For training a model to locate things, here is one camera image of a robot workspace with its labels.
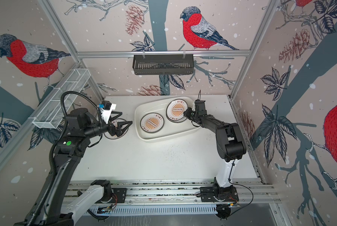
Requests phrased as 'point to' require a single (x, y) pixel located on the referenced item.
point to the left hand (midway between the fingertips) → (124, 117)
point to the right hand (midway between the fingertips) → (183, 113)
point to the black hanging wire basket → (163, 64)
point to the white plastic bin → (158, 105)
